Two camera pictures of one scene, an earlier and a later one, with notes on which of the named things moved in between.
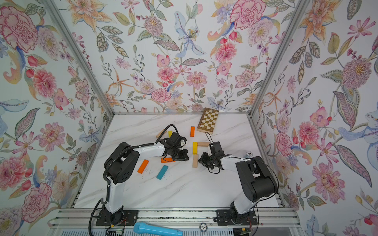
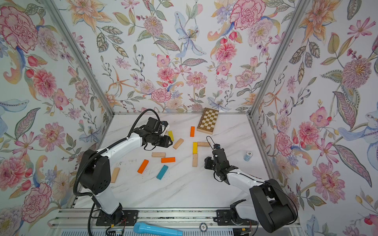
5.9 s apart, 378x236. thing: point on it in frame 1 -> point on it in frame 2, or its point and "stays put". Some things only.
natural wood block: (195, 161) stays put
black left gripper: (185, 153) -> (166, 142)
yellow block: (195, 148) stays put
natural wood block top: (203, 144) stays put
